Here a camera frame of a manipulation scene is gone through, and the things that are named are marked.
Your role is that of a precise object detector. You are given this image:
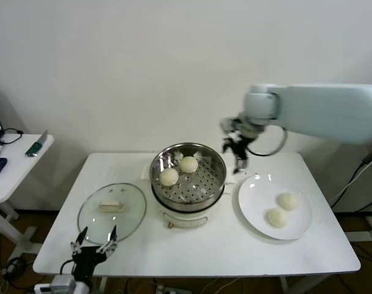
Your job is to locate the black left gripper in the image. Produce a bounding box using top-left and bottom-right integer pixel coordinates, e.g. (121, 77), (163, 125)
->
(70, 225), (118, 282)

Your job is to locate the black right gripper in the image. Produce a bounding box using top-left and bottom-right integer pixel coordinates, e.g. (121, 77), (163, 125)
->
(222, 118), (265, 175)

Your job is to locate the glass lid with white handle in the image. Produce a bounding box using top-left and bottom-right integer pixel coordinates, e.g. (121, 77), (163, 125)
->
(77, 183), (148, 245)

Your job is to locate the white steamed baozi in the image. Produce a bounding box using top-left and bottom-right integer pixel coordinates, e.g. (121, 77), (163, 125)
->
(266, 208), (288, 229)
(160, 168), (179, 187)
(277, 192), (299, 211)
(180, 155), (199, 174)

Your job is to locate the stainless steel steamer basket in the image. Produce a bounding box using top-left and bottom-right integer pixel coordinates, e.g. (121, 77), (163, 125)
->
(149, 141), (228, 212)

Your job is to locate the white round plate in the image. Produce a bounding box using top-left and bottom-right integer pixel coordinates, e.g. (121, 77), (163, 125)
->
(234, 173), (314, 241)

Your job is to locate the white side table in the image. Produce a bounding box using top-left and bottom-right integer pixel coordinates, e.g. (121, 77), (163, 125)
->
(0, 133), (56, 255)

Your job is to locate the black power adapter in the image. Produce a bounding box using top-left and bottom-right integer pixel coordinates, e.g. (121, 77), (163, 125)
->
(361, 144), (372, 166)

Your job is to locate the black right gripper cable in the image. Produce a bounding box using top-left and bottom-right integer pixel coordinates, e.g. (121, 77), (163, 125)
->
(246, 127), (288, 157)

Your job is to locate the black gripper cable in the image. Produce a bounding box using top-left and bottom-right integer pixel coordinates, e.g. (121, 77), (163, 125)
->
(59, 259), (76, 276)
(246, 127), (288, 157)

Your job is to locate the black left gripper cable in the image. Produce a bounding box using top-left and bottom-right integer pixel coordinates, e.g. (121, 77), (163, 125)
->
(59, 259), (76, 276)

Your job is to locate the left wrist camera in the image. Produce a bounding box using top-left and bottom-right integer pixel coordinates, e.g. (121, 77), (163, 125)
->
(34, 274), (76, 294)

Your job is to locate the green handled knife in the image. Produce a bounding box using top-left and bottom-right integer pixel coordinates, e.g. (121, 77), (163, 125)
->
(24, 130), (49, 157)

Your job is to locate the white wall cable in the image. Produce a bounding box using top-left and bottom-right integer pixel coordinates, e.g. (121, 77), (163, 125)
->
(330, 162), (370, 206)

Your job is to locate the black cable with connector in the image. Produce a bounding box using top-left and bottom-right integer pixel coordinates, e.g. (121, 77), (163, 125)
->
(0, 127), (24, 145)

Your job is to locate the black wall cable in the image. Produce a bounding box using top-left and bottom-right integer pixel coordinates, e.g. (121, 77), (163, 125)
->
(330, 165), (372, 214)

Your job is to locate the white metal floor frame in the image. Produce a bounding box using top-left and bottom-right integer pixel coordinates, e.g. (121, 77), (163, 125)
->
(346, 216), (372, 243)

